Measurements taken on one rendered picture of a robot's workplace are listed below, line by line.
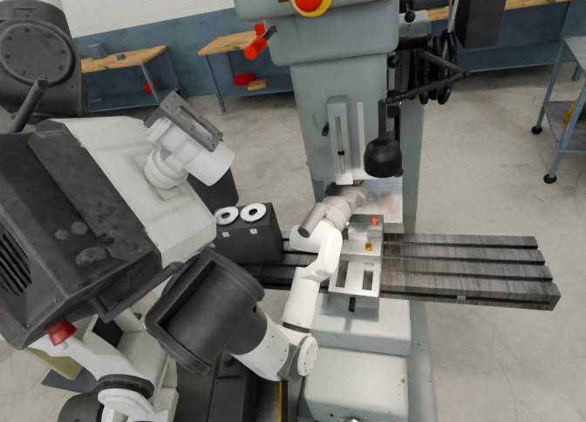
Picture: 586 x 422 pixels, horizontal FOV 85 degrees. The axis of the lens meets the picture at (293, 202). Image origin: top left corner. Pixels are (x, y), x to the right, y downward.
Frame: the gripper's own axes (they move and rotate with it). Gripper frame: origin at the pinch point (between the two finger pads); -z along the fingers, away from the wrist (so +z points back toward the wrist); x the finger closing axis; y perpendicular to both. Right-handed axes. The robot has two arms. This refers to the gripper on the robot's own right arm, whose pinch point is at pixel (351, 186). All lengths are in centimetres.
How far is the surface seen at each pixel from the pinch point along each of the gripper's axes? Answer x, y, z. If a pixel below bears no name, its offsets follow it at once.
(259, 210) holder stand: 31.7, 11.8, 8.2
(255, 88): 271, 96, -290
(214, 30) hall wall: 353, 24, -328
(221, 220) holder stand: 42.2, 11.9, 16.7
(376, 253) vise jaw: -8.9, 20.7, 5.3
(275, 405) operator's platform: 20, 84, 44
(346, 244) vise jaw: 1.1, 20.7, 5.1
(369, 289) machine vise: -10.4, 24.8, 16.1
